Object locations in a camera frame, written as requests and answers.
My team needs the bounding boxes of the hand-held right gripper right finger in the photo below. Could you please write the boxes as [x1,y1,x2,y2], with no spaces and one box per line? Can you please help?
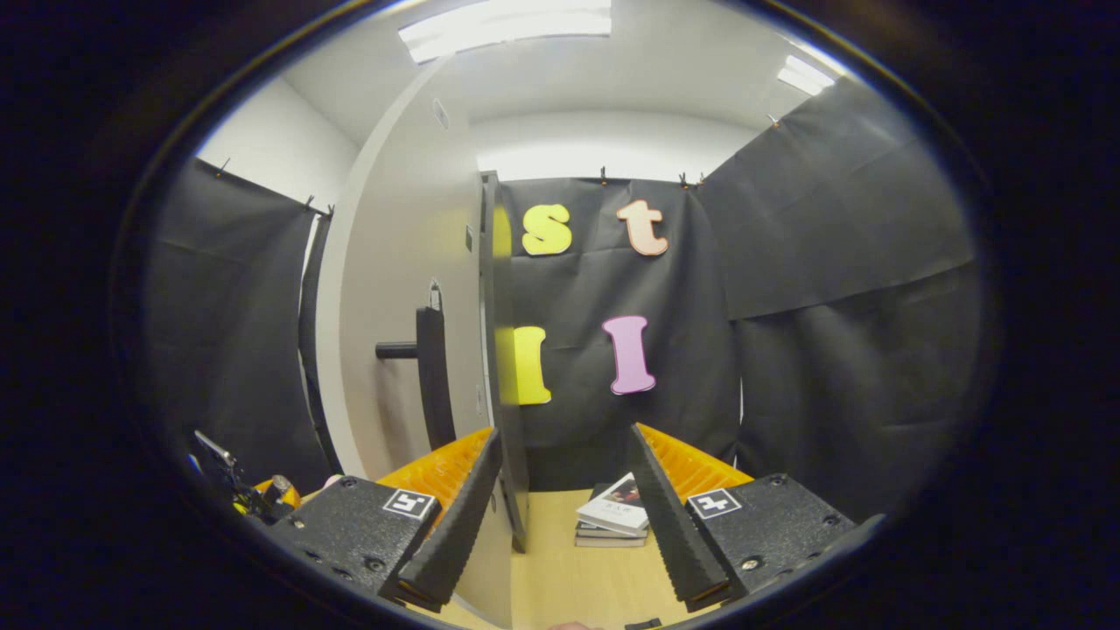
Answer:
[628,423,858,613]

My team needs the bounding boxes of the beige cabinet door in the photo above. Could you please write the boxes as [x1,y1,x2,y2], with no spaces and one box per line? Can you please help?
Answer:
[315,57,517,629]

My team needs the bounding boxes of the black door handle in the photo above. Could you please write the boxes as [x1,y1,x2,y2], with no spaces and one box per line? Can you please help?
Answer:
[376,306,458,452]

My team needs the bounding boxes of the black backdrop cloth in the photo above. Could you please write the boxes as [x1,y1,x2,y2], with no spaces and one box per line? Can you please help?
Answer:
[140,74,981,517]

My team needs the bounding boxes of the stack of books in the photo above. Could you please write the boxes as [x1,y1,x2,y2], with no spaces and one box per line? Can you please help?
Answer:
[575,472,653,550]

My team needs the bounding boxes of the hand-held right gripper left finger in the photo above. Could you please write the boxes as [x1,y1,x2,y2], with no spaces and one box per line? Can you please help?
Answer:
[267,426,504,613]

